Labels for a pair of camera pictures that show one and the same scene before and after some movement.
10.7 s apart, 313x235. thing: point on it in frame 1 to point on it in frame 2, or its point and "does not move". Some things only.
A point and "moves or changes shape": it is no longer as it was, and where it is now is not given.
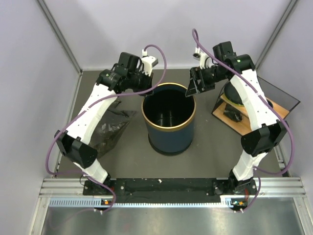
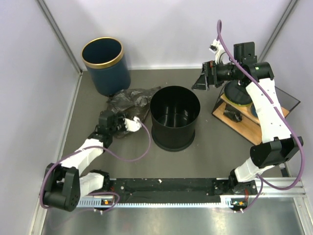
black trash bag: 110,128 moves or changes shape
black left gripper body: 142,81 to 119,124
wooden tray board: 235,116 does not move
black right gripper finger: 191,89 to 201,83
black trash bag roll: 233,113 does not move
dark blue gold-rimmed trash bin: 169,116 to 103,57
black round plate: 232,94 does not move
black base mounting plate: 170,190 does not move
